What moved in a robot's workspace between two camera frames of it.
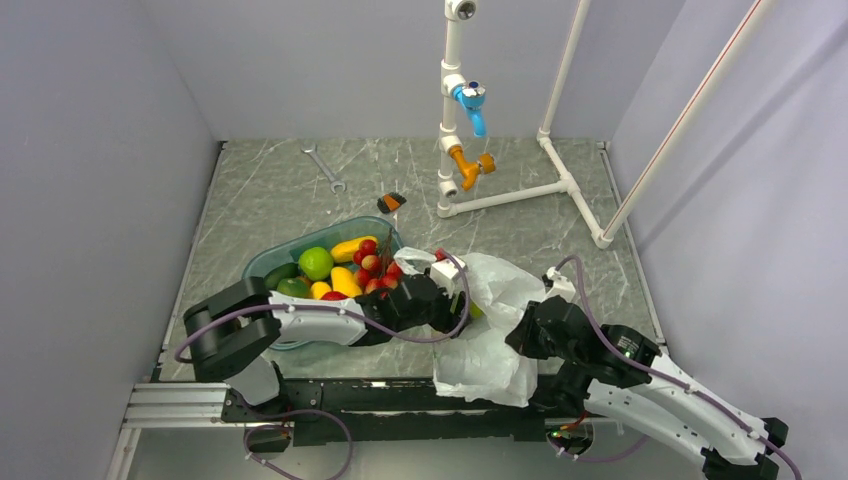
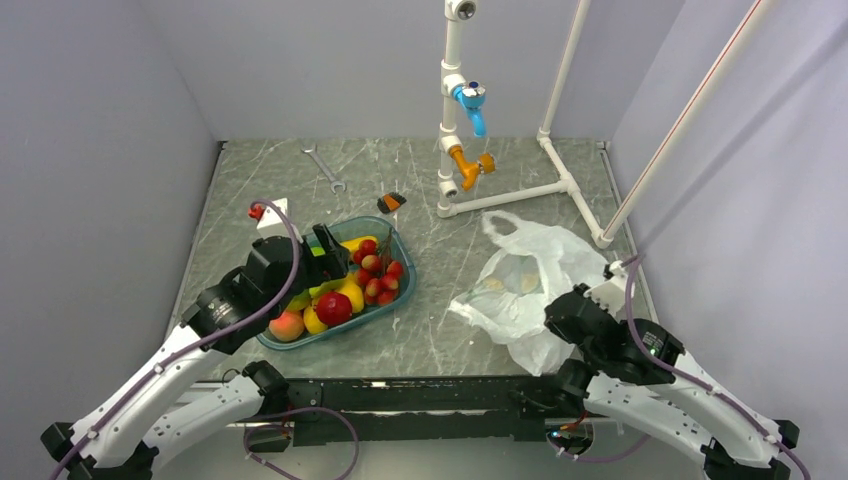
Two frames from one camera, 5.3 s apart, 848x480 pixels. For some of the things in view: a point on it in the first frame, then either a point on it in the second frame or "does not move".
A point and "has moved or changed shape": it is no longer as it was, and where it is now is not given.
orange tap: x=469 y=171 does not move
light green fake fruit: x=475 y=312 has moved or changed shape
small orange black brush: x=390 y=202 does not move
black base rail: x=402 y=410 does not move
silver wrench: x=311 y=148 does not move
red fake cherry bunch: x=376 y=273 does not move
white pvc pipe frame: x=452 y=70 does not move
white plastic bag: x=479 y=363 → x=525 y=268
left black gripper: x=449 y=320 → x=331 y=266
